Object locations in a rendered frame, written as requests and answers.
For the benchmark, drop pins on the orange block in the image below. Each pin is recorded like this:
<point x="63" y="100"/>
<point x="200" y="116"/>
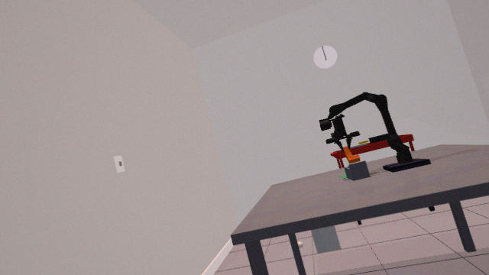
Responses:
<point x="349" y="157"/>

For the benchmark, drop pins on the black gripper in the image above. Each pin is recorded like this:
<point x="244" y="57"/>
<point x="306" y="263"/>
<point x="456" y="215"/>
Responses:
<point x="340" y="132"/>

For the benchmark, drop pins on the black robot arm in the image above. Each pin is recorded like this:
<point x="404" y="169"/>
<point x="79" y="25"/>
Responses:
<point x="403" y="155"/>

